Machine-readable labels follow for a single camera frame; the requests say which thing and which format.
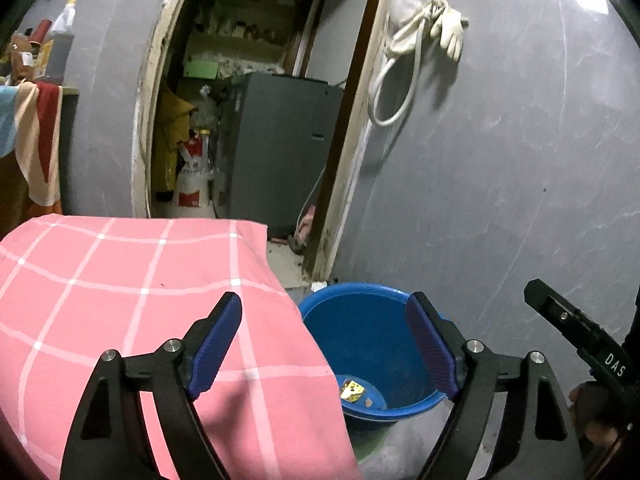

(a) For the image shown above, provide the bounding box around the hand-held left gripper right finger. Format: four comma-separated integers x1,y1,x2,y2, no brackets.
405,290,586,480

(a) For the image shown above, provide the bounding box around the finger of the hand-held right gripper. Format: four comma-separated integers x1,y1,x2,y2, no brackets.
524,279,608,361

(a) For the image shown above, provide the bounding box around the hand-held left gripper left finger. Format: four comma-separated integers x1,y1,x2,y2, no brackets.
59,291,243,480

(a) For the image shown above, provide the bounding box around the blue plastic bucket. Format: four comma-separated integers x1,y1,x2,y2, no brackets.
298,282,449,432

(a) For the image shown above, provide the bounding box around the person's right hand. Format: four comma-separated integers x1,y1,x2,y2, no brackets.
569,382,640,449

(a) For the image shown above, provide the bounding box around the pink checked blanket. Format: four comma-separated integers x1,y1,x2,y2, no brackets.
0,215,364,480

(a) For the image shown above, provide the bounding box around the pink rag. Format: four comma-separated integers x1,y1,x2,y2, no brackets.
295,205,317,244

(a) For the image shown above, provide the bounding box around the red white printed sack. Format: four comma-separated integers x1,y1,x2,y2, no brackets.
172,130,217,219

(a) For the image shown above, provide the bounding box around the grey washing machine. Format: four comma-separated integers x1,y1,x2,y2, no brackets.
220,72,345,237

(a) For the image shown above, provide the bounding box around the brown wooden cabinet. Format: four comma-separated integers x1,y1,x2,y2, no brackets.
0,85,82,227

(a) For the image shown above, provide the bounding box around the striped red beige towel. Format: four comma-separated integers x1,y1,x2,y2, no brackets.
15,81,64,207

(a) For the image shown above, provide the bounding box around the green box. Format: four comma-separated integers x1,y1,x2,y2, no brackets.
184,59,220,79

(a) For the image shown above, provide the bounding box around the white rubber glove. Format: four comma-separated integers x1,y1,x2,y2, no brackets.
439,0,470,62
389,2,437,57

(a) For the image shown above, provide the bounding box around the light blue cloth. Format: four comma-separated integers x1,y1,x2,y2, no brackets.
0,85,22,157

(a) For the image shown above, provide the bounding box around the wooden shelf unit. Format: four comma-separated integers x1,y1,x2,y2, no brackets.
187,0,322,77

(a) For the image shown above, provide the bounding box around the cooking oil bottle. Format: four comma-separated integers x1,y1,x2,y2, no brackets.
47,0,77,84

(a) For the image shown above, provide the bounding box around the clear plastic bag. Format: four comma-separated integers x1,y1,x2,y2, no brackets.
392,0,424,24

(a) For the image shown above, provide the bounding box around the brown paper package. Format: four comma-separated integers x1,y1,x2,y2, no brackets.
9,35,51,82

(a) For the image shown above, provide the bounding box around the wooden door frame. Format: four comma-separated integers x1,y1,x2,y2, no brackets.
131,0,407,282

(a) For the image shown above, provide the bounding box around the white hose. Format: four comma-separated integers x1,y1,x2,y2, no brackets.
368,35,424,128

